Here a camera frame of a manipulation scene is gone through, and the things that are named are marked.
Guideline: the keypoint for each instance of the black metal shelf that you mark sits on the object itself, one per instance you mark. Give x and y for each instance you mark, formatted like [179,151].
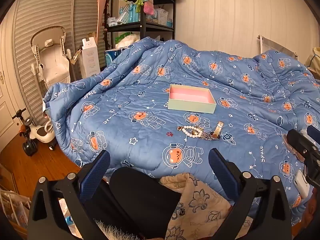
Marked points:
[144,17]

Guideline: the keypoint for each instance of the green box pink interior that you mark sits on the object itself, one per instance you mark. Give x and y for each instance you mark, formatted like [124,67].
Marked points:
[191,99]

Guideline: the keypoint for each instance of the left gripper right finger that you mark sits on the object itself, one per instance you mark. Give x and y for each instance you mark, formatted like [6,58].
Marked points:
[272,219]

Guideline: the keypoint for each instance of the white folding rack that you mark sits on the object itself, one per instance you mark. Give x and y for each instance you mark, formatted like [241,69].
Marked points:
[266,44]

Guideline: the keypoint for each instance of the blue astronaut bear quilt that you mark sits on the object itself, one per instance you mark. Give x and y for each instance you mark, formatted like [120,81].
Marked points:
[160,107]

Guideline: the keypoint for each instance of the yellow cloth bag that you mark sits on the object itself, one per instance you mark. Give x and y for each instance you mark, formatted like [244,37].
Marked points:
[313,61]

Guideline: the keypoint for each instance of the white cardboard box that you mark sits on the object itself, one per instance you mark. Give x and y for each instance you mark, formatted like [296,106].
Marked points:
[90,64]

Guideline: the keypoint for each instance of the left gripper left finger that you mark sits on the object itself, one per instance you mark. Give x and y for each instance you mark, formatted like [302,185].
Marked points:
[46,220]

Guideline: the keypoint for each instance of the beige strap wristwatch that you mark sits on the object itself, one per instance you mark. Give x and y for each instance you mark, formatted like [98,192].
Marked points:
[215,134]

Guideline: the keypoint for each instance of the beige floral blanket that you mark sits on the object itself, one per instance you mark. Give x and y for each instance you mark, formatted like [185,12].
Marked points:
[200,210]

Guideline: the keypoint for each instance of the blue round container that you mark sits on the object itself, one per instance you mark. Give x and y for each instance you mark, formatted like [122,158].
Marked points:
[111,55]

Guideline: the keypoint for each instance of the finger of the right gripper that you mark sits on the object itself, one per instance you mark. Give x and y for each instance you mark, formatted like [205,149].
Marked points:
[304,147]
[313,133]

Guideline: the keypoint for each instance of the white ride-on toy scooter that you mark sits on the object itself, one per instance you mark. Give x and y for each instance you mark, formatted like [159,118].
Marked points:
[33,134]

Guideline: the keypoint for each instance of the black trouser leg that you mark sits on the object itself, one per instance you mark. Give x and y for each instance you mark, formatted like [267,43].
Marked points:
[133,203]

